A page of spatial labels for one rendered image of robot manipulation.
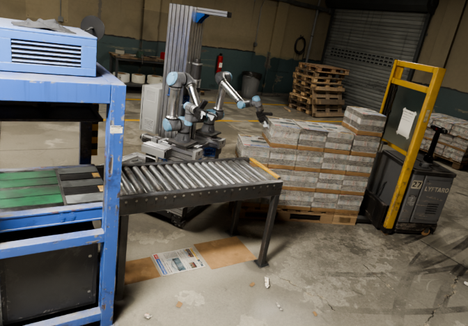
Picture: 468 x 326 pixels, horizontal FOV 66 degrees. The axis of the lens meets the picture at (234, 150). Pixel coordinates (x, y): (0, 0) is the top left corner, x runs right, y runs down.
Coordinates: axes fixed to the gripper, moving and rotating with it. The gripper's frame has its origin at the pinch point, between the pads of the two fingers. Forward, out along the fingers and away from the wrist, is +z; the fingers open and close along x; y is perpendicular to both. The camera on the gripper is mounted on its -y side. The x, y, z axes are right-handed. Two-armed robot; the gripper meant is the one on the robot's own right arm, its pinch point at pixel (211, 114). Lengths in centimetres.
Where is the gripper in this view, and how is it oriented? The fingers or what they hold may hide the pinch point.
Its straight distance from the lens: 283.6
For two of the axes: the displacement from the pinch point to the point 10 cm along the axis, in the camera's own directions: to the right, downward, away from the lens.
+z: 6.2, 3.5, -7.1
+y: -2.6, 9.4, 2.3
